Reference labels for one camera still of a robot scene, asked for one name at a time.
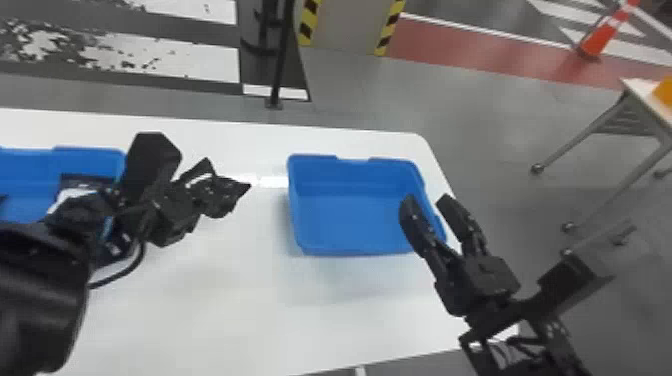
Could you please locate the black cable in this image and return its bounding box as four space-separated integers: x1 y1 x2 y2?
88 240 147 290

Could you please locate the orange cone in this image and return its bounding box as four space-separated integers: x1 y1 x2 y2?
576 0 643 60

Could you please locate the blue tray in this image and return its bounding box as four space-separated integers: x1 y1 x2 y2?
0 146 128 248
286 153 449 257

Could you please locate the side table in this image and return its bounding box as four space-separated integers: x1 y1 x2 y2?
530 76 672 233

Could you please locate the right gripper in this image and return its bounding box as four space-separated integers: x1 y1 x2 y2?
398 193 523 318

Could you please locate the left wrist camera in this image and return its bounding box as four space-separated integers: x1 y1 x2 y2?
121 132 183 203

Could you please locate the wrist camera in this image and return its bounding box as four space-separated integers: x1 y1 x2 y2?
121 132 183 203
519 251 617 317

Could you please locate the striped post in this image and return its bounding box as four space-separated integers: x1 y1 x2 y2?
296 0 408 57

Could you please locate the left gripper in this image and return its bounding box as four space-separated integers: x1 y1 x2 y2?
137 156 253 248

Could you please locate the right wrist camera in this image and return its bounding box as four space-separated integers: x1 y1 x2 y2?
519 251 617 317

